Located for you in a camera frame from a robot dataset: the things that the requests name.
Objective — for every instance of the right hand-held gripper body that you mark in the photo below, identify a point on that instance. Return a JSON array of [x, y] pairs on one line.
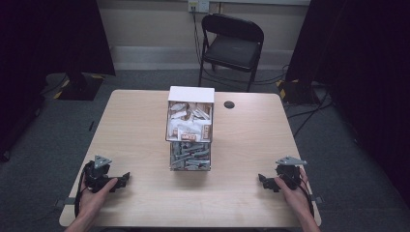
[[290, 174]]

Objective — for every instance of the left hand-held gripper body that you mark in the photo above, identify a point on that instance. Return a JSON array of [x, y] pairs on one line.
[[96, 177]]

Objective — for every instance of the person's left hand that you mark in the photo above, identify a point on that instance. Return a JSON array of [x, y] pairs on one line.
[[92, 201]]

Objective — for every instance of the person's right hand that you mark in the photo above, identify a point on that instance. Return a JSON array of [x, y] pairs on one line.
[[298, 199]]

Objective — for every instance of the small dark floor object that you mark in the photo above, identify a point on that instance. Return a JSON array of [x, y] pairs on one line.
[[91, 125]]

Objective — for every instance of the pile of grey packets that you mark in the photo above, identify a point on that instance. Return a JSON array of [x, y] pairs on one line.
[[190, 156]]

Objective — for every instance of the black stand base yellow tape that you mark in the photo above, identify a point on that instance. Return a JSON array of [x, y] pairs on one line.
[[80, 86], [296, 92]]

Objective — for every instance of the pile of white brown packets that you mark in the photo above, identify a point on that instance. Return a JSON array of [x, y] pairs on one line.
[[190, 124]]

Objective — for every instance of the clear two-compartment box white lid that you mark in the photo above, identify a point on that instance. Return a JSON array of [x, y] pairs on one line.
[[190, 94]]

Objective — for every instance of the black curtain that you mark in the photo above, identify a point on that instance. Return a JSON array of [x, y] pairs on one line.
[[48, 42], [364, 64]]

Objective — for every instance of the black folding chair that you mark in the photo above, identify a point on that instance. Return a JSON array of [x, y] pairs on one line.
[[232, 48]]

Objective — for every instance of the grey table edge bracket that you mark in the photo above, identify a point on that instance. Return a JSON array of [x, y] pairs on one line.
[[64, 202], [317, 199]]

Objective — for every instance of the white wall socket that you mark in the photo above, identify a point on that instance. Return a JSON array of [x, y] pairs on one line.
[[198, 5]]

